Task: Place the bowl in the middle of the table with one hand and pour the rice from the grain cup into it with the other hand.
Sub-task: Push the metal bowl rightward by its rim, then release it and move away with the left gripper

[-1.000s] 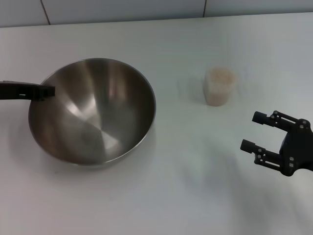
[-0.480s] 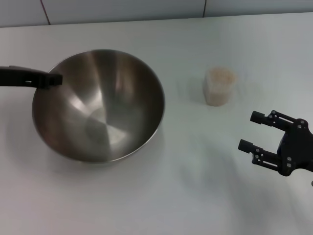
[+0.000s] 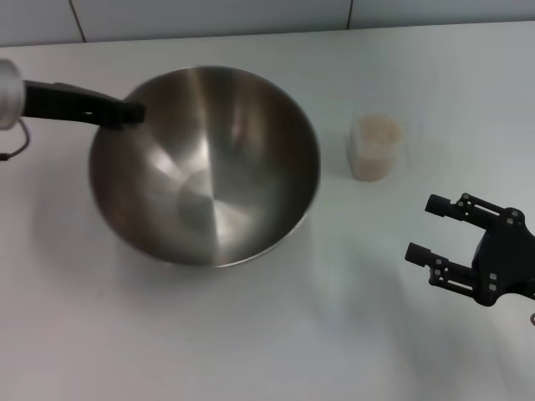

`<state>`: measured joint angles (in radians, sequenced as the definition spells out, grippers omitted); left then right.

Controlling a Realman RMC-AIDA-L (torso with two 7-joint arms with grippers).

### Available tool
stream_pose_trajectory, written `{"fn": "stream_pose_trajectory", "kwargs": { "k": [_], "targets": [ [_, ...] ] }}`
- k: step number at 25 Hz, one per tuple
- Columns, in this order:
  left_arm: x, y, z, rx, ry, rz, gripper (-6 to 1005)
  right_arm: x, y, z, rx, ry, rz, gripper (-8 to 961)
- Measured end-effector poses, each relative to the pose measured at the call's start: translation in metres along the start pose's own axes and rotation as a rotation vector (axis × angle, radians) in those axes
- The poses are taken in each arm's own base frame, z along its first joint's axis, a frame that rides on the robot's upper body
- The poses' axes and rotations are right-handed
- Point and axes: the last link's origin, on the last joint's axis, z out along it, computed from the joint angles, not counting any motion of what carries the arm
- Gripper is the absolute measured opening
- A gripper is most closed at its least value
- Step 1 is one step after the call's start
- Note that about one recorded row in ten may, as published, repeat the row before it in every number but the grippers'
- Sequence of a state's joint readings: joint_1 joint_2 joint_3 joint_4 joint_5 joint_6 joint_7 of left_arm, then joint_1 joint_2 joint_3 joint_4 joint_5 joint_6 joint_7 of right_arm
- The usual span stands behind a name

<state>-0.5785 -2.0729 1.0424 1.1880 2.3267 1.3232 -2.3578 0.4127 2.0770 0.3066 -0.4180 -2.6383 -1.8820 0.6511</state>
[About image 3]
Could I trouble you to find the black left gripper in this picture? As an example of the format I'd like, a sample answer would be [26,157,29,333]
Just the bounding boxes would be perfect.
[22,80,147,131]

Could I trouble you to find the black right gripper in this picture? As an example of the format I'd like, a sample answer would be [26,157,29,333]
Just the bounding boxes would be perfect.
[404,192,535,308]

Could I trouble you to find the stainless steel mixing bowl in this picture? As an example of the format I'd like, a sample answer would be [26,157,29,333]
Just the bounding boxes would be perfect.
[87,64,323,269]

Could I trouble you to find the clear plastic measuring cup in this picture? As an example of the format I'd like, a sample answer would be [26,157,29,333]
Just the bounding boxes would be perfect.
[346,112,407,182]

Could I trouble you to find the white rice grains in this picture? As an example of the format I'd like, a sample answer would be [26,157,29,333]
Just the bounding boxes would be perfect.
[351,115,403,180]

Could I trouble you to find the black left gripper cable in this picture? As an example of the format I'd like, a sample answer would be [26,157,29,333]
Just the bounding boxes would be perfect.
[0,119,32,163]

